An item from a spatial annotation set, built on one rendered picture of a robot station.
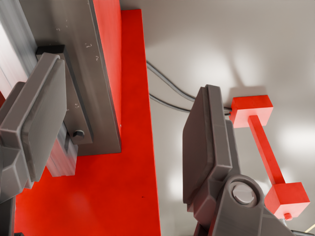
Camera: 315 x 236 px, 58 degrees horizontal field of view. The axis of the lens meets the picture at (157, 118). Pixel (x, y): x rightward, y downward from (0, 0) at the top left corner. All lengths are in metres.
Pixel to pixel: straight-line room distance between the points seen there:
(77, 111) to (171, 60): 1.12
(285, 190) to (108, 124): 1.18
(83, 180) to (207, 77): 1.24
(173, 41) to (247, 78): 0.59
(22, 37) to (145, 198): 0.50
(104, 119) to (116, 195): 0.21
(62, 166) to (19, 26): 0.37
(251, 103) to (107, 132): 1.41
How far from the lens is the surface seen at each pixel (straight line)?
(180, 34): 1.66
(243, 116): 2.07
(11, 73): 0.57
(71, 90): 0.65
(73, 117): 0.72
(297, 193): 1.74
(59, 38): 0.61
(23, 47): 0.56
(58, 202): 0.85
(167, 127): 2.19
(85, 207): 0.82
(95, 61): 0.63
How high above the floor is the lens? 1.37
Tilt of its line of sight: 41 degrees down
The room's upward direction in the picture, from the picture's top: 174 degrees clockwise
